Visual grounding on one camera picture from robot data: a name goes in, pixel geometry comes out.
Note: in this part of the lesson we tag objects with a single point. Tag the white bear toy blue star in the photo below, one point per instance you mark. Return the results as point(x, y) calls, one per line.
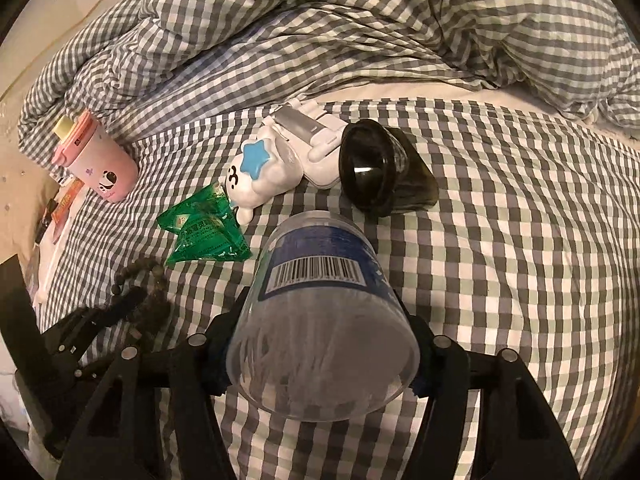
point(265, 180)

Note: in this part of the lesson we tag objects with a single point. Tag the pink panda water bottle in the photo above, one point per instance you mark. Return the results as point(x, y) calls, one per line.
point(100, 170)

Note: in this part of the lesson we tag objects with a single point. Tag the white device with silver clip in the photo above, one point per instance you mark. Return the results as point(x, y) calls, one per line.
point(320, 160)

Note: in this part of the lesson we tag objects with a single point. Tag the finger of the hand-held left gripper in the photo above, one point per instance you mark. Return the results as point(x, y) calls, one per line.
point(75, 332)
point(125, 304)

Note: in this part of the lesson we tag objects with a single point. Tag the grey checked duvet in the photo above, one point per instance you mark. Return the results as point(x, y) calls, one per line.
point(350, 20)

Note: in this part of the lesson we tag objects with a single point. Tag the orange snack packet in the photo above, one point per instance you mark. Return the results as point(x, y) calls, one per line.
point(67, 205)

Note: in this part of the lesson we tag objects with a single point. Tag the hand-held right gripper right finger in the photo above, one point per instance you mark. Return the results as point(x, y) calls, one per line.
point(428, 360)

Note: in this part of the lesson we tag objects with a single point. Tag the grey checked bed sheet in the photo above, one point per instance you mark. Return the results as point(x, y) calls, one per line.
point(500, 260)

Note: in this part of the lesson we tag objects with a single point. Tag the white thin stick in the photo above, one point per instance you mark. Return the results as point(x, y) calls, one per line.
point(48, 274)

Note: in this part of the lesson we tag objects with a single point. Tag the green foil packet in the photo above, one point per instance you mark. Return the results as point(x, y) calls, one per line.
point(205, 240)

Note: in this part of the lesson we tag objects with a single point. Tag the clear cotton swab container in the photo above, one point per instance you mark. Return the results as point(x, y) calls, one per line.
point(320, 340)

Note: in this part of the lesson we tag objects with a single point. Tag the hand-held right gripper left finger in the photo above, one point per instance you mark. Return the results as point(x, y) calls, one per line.
point(217, 355)

